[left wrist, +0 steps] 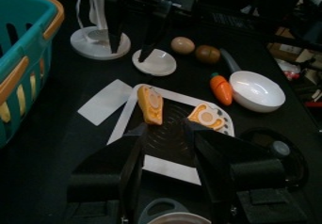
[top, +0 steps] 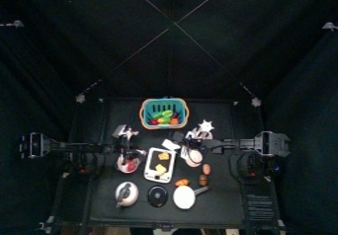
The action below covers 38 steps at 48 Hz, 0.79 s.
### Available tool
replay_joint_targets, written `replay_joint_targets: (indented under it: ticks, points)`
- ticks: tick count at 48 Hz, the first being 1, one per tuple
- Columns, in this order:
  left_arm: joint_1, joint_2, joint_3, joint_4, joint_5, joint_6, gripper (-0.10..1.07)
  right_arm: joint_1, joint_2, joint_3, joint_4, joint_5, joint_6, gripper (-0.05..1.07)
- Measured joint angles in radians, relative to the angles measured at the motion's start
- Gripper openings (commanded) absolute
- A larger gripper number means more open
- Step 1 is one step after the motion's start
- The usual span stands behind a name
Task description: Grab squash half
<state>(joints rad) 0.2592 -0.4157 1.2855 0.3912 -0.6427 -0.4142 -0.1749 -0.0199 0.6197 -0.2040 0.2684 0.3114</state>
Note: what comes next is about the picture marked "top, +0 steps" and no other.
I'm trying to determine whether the yellow toy squash half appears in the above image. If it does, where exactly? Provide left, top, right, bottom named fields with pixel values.
left=154, top=164, right=169, bottom=177

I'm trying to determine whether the white flat card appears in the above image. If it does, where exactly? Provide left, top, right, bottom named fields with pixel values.
left=161, top=138, right=181, bottom=151

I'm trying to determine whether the white round plate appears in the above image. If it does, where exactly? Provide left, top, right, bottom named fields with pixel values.
left=182, top=148, right=204, bottom=168

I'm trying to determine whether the red toy food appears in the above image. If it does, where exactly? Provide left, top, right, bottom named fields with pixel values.
left=125, top=161, right=138, bottom=173

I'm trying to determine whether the white star shaped toy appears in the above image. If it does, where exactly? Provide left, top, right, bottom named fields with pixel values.
left=196, top=118, right=214, bottom=134

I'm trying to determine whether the green toy cucumber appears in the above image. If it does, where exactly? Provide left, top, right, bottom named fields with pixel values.
left=150, top=110, right=173, bottom=120

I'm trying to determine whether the white tray with black surface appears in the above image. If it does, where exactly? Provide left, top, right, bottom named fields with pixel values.
left=142, top=146, right=176, bottom=184

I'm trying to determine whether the teal basket with orange rim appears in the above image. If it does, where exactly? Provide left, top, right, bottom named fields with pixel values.
left=138, top=97, right=189, bottom=130

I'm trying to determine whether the orange toy carrot piece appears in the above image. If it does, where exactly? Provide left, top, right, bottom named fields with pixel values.
left=173, top=178, right=189, bottom=188

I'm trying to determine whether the silver toy kettle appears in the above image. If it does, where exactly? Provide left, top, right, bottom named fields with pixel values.
left=113, top=181, right=140, bottom=208

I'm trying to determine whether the black round pot lid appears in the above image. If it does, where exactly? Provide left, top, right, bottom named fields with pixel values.
left=146, top=185, right=169, bottom=208

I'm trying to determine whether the white pan with grey handle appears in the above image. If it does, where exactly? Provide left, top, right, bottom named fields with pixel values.
left=170, top=185, right=210, bottom=210

